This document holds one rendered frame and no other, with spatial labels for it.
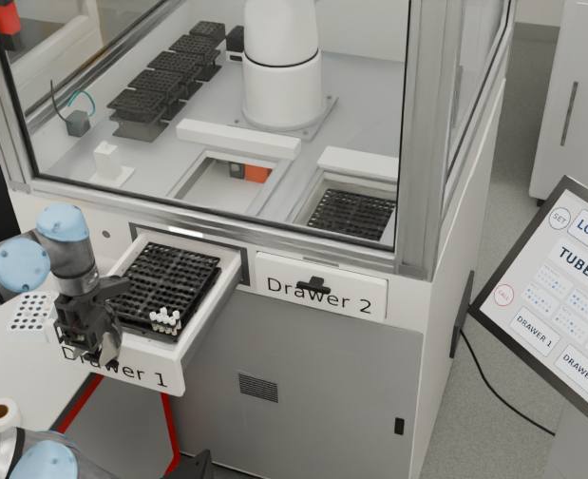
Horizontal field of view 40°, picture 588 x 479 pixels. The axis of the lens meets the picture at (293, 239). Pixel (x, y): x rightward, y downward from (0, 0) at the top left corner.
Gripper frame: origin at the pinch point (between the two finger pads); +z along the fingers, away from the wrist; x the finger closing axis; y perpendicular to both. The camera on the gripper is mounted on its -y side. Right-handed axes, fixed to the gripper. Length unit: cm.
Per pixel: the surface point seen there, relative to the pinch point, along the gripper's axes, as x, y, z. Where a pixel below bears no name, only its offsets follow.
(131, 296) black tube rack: -3.7, -16.2, 0.9
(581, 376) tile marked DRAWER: 85, -15, -9
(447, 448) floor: 60, -68, 91
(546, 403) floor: 86, -95, 91
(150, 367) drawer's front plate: 8.7, -1.3, 2.2
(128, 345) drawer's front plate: 4.5, -1.7, -2.1
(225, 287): 12.6, -27.3, 3.1
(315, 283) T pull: 31.7, -31.1, -0.3
